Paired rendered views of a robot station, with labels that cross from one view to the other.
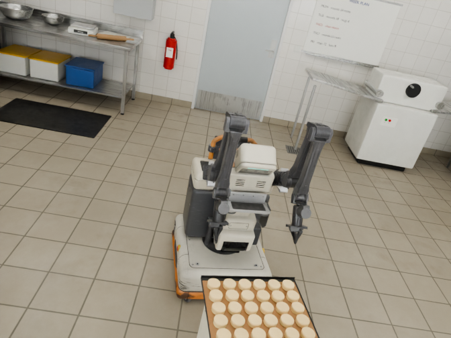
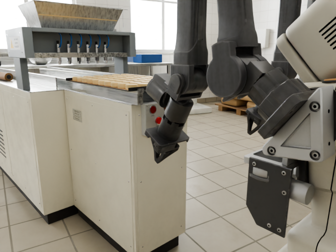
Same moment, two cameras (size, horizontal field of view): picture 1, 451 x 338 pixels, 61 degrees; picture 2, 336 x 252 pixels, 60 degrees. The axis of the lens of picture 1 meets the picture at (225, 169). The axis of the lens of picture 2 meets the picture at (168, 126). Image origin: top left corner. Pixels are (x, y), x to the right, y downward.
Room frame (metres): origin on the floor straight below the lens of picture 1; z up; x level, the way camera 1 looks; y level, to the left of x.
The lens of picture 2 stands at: (2.33, -0.75, 1.05)
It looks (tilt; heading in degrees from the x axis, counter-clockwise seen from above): 14 degrees down; 154
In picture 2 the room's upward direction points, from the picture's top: straight up
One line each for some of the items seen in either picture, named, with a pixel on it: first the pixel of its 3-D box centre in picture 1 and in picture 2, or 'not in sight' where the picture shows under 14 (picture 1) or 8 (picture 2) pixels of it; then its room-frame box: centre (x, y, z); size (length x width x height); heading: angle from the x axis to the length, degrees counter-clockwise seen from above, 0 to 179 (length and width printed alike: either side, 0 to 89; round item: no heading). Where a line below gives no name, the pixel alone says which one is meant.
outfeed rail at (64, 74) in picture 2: not in sight; (90, 77); (0.18, -0.32, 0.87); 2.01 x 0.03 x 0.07; 16
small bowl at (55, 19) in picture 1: (53, 19); not in sight; (4.94, 2.57, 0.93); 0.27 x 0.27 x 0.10
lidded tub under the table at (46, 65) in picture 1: (50, 66); not in sight; (4.84, 2.56, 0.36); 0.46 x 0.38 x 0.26; 5
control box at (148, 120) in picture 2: not in sight; (164, 116); (1.16, -0.19, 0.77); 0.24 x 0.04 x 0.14; 106
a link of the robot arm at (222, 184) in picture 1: (228, 159); (289, 9); (1.65, 0.00, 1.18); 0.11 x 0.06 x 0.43; 105
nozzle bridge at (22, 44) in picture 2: not in sight; (76, 58); (0.32, -0.43, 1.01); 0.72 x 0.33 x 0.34; 106
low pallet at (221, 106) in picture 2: not in sight; (254, 109); (-1.59, 2.88, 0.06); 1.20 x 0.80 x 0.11; 7
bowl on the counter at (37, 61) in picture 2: not in sight; (40, 60); (-2.22, -0.51, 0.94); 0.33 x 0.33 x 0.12
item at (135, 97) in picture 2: not in sight; (49, 79); (0.26, -0.60, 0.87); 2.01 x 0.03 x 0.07; 16
